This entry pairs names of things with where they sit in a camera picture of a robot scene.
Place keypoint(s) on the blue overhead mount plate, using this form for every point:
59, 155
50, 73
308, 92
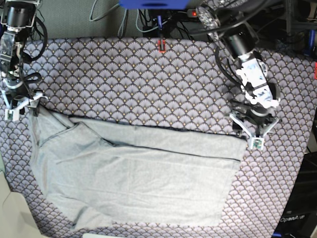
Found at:
153, 4

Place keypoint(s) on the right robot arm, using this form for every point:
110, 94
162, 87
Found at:
19, 19

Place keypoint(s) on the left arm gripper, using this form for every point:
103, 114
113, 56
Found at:
256, 123

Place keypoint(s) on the black OpenArm box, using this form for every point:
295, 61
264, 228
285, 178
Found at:
299, 219

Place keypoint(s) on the white object bottom left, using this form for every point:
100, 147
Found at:
16, 220

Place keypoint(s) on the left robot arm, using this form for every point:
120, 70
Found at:
226, 26

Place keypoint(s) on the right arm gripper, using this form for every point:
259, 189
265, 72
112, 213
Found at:
19, 96

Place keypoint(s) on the light grey T-shirt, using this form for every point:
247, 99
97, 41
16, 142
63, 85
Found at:
98, 173

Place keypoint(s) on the red centre table clamp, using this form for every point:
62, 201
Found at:
161, 46

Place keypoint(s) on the red right edge clamp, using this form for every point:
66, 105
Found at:
315, 73

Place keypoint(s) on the black power strip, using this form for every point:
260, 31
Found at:
191, 13

